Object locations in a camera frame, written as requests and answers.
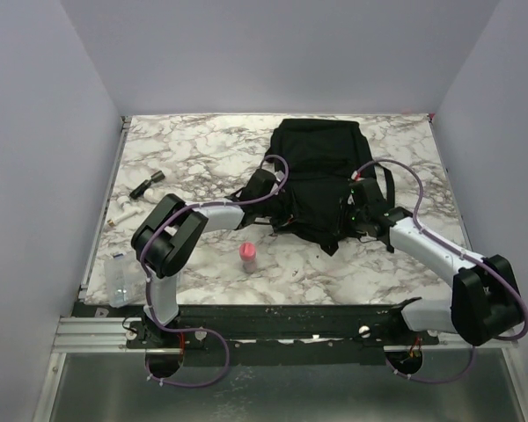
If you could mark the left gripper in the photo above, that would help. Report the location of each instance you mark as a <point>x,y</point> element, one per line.
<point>289,213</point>

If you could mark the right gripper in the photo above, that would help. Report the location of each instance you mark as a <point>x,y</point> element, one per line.
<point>348,205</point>

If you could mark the black backpack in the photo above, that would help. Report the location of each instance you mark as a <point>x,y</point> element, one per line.
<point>322,158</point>

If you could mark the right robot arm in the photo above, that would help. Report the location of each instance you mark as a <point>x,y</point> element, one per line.
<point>482,302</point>

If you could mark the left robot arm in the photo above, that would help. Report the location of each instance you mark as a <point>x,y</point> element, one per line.
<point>166,239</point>

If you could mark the pink lidded bottle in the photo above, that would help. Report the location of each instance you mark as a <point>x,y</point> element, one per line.
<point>247,253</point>

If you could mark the black cylinder tool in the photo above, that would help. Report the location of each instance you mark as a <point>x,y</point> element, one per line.
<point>139,191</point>

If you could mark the white pipe fitting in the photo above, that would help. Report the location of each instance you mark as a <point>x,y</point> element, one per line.
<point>127,208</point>

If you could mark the clear plastic box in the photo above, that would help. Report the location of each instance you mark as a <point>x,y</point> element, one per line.
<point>126,283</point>

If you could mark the black mounting rail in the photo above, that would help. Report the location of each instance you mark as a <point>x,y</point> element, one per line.
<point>268,335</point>

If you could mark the aluminium frame rail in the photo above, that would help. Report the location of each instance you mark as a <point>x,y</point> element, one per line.
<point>91,335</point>

